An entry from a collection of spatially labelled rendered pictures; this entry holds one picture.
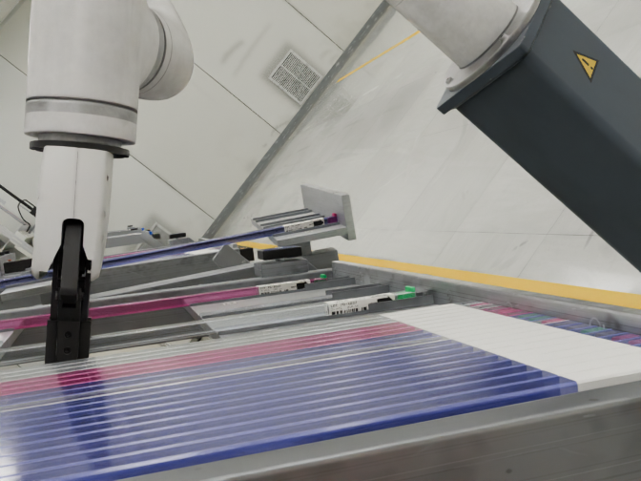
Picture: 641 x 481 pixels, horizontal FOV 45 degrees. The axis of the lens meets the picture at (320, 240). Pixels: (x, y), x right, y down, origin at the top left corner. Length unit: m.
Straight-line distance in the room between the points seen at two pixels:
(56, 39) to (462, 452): 0.44
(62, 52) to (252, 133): 7.95
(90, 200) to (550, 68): 0.74
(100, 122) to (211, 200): 7.83
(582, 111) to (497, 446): 0.90
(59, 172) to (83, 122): 0.04
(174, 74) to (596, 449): 0.48
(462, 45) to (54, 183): 0.73
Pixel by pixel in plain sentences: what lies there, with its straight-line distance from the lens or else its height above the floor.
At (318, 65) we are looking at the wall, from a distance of 8.83.
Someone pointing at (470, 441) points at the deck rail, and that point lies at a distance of 0.30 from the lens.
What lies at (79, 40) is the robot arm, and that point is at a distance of 0.61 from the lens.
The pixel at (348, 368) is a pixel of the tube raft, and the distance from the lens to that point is 0.41.
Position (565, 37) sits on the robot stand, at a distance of 1.21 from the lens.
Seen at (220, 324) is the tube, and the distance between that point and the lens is 0.64.
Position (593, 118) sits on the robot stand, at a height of 0.54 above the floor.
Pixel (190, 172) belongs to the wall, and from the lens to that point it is 8.41.
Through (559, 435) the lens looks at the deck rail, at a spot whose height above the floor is 0.80.
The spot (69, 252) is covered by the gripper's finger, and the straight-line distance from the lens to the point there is 0.58.
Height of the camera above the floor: 0.98
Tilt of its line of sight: 13 degrees down
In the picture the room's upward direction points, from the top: 52 degrees counter-clockwise
